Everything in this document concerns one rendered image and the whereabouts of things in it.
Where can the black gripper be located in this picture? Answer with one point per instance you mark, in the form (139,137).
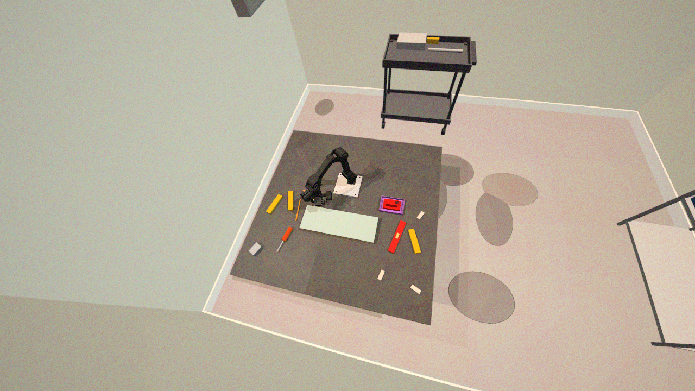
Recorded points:
(328,196)

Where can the orange-handled awl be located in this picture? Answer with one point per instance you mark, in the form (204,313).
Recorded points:
(286,235)

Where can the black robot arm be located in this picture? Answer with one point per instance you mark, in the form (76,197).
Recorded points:
(314,181)

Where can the purple shallow tray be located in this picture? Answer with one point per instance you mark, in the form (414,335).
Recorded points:
(392,211)

